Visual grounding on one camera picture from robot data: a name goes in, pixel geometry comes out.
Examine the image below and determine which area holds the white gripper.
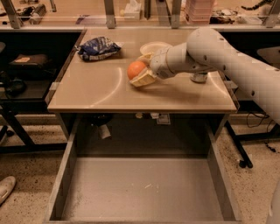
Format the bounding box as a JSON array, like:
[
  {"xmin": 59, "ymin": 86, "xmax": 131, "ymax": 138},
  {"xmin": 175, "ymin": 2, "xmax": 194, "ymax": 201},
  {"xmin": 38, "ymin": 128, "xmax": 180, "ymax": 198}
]
[{"xmin": 129, "ymin": 47, "xmax": 176, "ymax": 88}]

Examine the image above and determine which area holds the orange fruit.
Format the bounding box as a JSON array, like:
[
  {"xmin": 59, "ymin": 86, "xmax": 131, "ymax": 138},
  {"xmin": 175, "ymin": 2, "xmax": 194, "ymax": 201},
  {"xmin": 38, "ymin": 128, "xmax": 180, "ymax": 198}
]
[{"xmin": 127, "ymin": 60, "xmax": 146, "ymax": 80}]

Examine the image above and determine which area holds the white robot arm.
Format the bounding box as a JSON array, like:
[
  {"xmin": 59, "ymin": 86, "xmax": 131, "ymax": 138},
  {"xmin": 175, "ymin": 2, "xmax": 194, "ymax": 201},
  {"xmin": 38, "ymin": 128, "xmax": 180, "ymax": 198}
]
[{"xmin": 129, "ymin": 27, "xmax": 280, "ymax": 123}]

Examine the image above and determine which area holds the white tag under counter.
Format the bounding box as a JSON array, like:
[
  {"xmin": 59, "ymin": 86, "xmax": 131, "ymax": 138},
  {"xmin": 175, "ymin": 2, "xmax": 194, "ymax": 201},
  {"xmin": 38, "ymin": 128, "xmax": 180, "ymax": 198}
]
[{"xmin": 98, "ymin": 124, "xmax": 111, "ymax": 139}]

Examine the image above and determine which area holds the open grey drawer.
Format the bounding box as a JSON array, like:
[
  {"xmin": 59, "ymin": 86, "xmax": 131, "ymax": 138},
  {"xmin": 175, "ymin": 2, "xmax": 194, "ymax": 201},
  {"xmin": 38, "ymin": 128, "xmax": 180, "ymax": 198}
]
[{"xmin": 44, "ymin": 115, "xmax": 242, "ymax": 224}]

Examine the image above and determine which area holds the white bowl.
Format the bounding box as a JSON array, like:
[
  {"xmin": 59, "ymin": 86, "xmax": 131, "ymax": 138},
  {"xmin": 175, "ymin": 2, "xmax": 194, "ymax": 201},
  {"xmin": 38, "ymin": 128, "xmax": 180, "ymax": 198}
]
[{"xmin": 140, "ymin": 41, "xmax": 171, "ymax": 55}]

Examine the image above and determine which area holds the blue chip bag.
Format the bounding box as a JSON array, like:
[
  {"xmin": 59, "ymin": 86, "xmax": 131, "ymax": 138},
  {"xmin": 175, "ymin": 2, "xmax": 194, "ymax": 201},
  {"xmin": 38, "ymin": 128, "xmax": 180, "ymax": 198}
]
[{"xmin": 78, "ymin": 37, "xmax": 122, "ymax": 62}]

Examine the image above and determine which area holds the green white soda can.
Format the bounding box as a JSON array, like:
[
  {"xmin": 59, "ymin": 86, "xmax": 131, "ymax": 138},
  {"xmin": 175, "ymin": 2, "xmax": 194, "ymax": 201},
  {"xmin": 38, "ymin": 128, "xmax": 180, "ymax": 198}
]
[{"xmin": 190, "ymin": 73, "xmax": 207, "ymax": 83}]

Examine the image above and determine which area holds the pink plastic container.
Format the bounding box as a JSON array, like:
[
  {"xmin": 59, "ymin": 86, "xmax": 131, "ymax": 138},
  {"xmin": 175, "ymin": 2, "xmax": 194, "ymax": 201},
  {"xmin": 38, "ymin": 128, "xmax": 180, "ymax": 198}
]
[{"xmin": 185, "ymin": 0, "xmax": 214, "ymax": 25}]

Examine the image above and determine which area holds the dark bag on shelf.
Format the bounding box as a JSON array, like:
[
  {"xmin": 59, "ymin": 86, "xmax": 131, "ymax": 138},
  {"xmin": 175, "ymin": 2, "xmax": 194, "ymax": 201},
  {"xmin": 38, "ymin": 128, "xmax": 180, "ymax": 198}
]
[{"xmin": 9, "ymin": 54, "xmax": 50, "ymax": 76}]

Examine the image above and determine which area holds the black table leg stand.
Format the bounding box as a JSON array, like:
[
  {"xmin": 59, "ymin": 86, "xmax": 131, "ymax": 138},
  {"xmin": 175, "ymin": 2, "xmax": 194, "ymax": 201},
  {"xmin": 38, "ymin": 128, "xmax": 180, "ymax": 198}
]
[{"xmin": 225, "ymin": 121, "xmax": 253, "ymax": 169}]

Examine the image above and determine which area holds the white shoe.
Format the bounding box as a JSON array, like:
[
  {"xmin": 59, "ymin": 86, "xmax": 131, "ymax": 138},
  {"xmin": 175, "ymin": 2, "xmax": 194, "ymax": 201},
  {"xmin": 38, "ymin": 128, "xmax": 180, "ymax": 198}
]
[{"xmin": 0, "ymin": 176, "xmax": 16, "ymax": 205}]

